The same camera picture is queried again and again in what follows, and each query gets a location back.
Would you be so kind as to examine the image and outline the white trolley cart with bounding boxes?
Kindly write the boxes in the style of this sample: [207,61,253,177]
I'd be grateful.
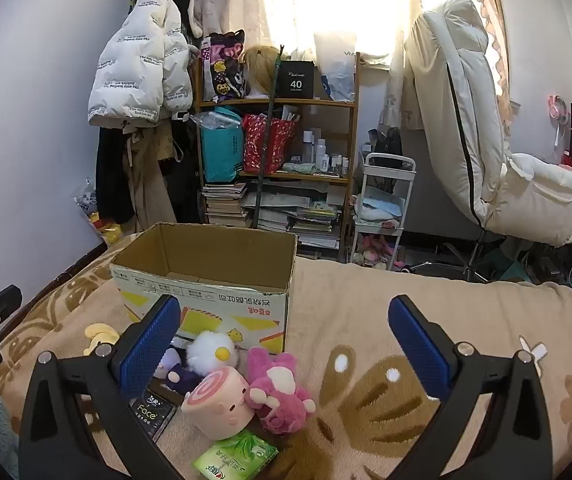
[348,152,417,268]

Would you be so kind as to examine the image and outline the beige hanging coat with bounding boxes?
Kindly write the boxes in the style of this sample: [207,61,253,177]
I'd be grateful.
[123,120,177,236]

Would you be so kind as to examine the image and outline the group of cosmetic bottles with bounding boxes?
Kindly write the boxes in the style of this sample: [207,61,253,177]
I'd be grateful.
[301,130,351,171]

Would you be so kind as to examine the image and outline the teal paper bag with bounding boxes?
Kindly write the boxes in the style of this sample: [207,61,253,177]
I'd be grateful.
[198,107,245,183]

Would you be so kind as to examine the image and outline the pink roll cake plush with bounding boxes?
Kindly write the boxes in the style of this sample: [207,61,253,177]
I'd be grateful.
[181,366,254,442]

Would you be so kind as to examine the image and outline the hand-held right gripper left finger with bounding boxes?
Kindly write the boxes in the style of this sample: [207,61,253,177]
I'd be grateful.
[18,294,181,480]

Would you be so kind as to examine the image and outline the white puffer jacket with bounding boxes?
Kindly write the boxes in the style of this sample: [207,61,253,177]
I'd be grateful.
[88,0,199,128]

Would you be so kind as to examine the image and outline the wooden shelf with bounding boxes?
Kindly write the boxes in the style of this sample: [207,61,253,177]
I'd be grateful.
[193,52,361,261]

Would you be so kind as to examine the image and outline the sheer white curtain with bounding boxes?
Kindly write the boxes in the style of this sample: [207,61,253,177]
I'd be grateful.
[193,0,467,61]

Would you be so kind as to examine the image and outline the pink headphones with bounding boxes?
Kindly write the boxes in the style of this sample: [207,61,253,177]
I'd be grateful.
[546,92,572,126]

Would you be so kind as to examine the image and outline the white fluffy duck plush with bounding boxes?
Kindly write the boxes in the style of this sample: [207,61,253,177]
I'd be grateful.
[186,331,241,376]

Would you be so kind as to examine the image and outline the yellow banana plush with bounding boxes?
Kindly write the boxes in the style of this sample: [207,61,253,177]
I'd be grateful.
[84,323,119,356]

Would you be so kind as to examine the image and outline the brown patterned fleece blanket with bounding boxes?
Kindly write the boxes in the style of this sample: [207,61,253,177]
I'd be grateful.
[0,247,572,480]

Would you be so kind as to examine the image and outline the stack of books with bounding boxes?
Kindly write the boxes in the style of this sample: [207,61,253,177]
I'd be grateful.
[202,182,251,228]

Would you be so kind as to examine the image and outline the purple printed bag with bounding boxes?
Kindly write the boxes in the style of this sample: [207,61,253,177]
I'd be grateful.
[201,30,245,103]

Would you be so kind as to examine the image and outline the dark green rod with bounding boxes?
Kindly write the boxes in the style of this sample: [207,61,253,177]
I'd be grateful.
[253,45,287,231]

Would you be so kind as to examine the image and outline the purple doll plush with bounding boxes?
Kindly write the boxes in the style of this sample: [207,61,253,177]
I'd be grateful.
[158,345,201,393]

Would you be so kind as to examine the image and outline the white plastic bag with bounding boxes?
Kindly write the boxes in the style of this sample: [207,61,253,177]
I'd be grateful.
[313,32,357,103]

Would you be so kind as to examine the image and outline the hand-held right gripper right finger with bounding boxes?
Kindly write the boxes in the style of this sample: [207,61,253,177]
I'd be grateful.
[387,295,554,480]

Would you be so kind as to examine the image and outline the blonde wig head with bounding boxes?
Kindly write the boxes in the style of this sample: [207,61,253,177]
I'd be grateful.
[242,45,281,99]

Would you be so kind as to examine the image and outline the black box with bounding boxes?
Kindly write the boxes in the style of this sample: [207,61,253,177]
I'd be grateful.
[275,60,317,101]

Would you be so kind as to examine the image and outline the black hanging clothes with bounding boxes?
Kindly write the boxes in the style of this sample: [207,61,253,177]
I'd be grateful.
[96,120,136,226]

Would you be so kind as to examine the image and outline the pile of magazines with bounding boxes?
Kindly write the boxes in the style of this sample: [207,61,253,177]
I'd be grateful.
[253,192,344,251]

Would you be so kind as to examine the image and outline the floral beige curtain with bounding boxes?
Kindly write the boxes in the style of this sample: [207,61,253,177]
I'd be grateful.
[383,0,522,133]

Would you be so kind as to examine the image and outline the pink bear plush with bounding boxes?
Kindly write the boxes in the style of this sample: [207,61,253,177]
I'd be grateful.
[246,347,317,435]

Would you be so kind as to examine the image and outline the green tissue packet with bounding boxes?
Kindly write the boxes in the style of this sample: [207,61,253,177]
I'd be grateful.
[192,429,279,480]

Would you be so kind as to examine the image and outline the printed cardboard box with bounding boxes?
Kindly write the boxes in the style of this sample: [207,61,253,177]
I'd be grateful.
[110,222,298,356]

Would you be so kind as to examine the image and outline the red patterned bag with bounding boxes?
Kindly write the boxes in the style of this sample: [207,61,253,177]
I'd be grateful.
[242,112,297,175]

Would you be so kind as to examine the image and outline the clear bag of toys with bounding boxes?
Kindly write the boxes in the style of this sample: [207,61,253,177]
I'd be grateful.
[73,177,126,246]

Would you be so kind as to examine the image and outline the black wipes packet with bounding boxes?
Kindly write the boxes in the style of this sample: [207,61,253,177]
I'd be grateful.
[128,390,179,443]

